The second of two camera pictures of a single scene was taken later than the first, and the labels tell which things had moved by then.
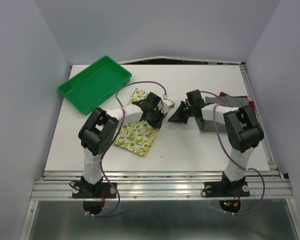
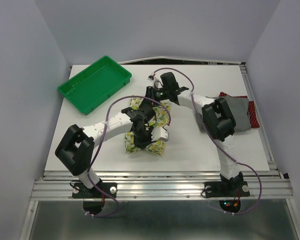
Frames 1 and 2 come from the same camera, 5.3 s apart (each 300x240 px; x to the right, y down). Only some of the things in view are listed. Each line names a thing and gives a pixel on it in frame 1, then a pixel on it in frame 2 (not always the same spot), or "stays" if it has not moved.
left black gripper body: (156, 117) to (143, 136)
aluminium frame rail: (53, 185) stays
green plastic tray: (95, 84) stays
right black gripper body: (191, 107) to (157, 95)
